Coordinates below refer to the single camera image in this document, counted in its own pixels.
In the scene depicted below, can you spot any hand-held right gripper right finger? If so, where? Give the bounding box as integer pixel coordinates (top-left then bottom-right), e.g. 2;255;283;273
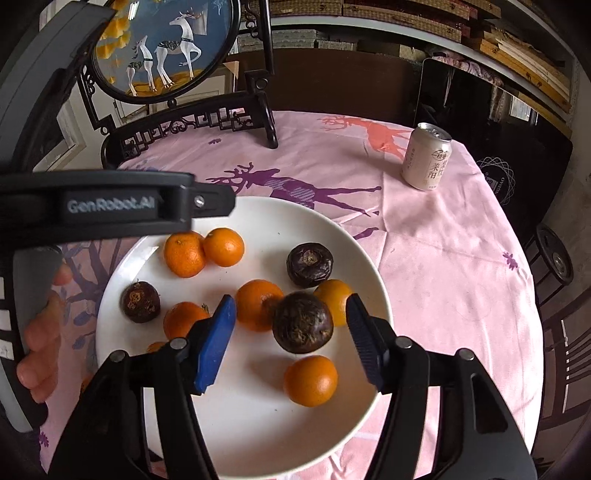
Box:
345;293;539;480

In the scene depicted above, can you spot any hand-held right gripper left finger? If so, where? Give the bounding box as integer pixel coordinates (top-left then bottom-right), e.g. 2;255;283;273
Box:
48;294;237;480

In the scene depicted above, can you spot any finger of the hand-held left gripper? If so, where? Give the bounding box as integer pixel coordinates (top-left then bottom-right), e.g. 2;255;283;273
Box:
189;182;237;217

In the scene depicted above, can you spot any large orange mandarin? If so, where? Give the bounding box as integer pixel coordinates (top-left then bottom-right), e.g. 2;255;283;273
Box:
164;232;207;278

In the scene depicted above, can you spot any white round plate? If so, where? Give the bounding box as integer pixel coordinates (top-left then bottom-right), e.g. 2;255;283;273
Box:
95;196;395;478

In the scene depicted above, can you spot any dark brown water chestnut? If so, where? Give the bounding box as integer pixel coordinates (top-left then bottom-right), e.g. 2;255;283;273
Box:
271;292;334;355
286;243;334;289
121;281;161;324

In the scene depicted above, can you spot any person's left hand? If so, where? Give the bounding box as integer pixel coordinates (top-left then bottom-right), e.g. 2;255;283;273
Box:
16;265;75;402

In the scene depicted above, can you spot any pink deer print tablecloth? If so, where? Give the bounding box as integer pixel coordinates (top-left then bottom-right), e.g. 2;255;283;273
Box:
37;110;543;480

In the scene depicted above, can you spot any deer embroidery table screen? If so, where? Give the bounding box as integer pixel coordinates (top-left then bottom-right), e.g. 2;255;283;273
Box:
76;0;280;169

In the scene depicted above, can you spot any dark wooden chair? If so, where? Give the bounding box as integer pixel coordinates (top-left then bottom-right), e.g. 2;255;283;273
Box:
536;286;591;439

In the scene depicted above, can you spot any beige beverage can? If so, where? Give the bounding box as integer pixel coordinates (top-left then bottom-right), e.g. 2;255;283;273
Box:
401;122;453;191

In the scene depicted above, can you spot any black round stool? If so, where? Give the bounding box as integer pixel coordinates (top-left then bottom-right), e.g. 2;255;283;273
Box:
526;224;575;284

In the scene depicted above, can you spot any black case white emblem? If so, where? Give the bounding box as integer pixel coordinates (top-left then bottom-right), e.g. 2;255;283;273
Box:
413;58;574;232

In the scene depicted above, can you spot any stack of flat boxes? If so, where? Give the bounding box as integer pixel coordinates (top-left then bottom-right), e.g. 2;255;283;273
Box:
270;0;573;100

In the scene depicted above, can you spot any pink floral fabric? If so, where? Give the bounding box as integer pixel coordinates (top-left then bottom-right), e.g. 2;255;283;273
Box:
431;50;504;88

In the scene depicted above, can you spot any white wall shelf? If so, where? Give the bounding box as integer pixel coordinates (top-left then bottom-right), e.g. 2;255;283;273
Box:
270;16;575;104

